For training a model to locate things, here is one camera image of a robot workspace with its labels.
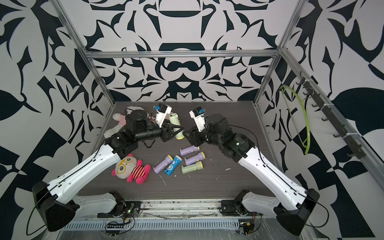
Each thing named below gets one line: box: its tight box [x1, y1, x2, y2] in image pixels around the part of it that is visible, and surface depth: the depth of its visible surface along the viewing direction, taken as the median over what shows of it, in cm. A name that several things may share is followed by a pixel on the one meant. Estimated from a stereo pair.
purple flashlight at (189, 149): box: [179, 145, 201, 156], surface depth 94 cm
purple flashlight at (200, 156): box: [184, 151, 206, 166], surface depth 91 cm
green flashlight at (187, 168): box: [181, 161, 204, 174], surface depth 87 cm
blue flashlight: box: [164, 155, 183, 176], surface depth 87 cm
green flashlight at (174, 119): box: [168, 112, 185, 140], surface depth 64 cm
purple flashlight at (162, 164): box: [152, 154, 174, 175], surface depth 89 cm
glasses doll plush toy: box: [112, 153, 152, 185], surface depth 82 cm
